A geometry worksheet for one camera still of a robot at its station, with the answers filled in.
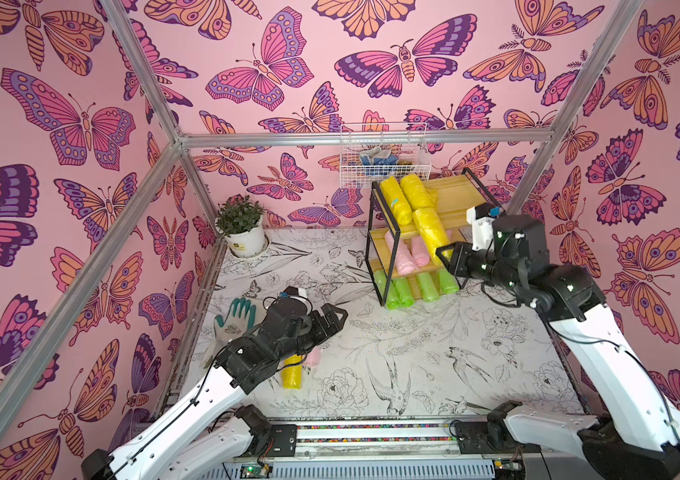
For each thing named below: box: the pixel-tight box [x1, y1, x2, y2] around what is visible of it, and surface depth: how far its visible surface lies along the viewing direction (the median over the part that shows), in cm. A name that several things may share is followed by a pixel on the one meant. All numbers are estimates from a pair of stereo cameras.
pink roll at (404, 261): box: [385, 230, 416, 275], surface depth 86 cm
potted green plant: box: [214, 195, 271, 258], surface depth 105 cm
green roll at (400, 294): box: [387, 277, 415, 309], surface depth 97 cm
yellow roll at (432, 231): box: [412, 207, 450, 266], surface depth 69 cm
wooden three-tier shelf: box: [366, 168, 504, 309], surface depth 81 cm
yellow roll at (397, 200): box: [380, 176, 413, 226], surface depth 76 cm
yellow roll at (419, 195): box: [400, 174, 438, 211], surface depth 77 cm
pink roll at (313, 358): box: [304, 346, 321, 367], surface depth 86 cm
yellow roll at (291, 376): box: [281, 354, 303, 390], surface depth 83 cm
